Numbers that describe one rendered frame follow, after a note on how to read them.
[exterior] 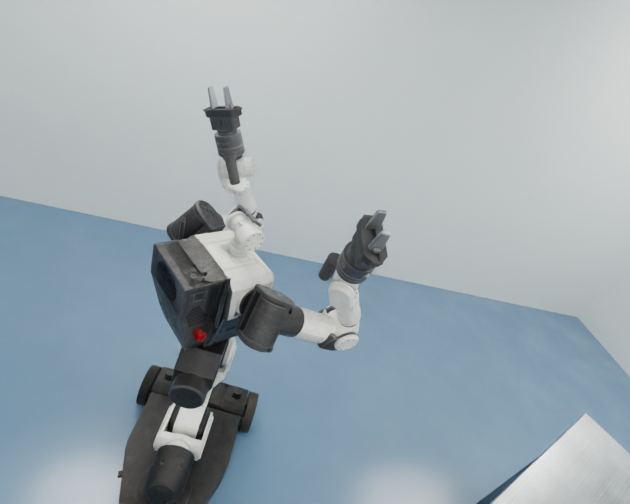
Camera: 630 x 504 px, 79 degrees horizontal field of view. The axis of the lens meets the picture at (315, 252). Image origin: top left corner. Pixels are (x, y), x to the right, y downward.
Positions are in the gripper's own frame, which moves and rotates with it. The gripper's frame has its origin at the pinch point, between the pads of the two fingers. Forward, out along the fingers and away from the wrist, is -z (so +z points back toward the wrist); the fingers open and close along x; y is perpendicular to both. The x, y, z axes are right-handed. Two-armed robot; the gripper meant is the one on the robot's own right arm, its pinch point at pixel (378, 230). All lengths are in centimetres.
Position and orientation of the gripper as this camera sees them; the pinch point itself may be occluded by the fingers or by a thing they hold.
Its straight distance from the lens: 81.8
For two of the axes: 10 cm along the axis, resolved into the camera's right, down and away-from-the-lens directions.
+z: -2.4, 5.0, 8.3
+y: 9.7, 0.8, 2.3
